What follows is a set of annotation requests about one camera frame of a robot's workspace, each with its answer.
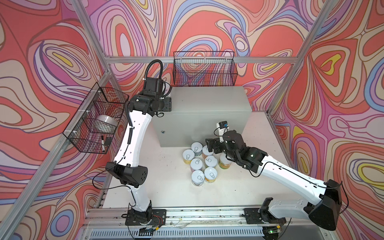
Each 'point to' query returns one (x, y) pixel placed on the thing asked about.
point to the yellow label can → (188, 155)
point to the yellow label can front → (210, 174)
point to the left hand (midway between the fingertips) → (165, 101)
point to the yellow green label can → (224, 163)
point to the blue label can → (197, 147)
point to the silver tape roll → (106, 122)
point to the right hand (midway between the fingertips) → (214, 141)
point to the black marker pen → (103, 144)
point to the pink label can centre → (196, 164)
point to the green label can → (210, 161)
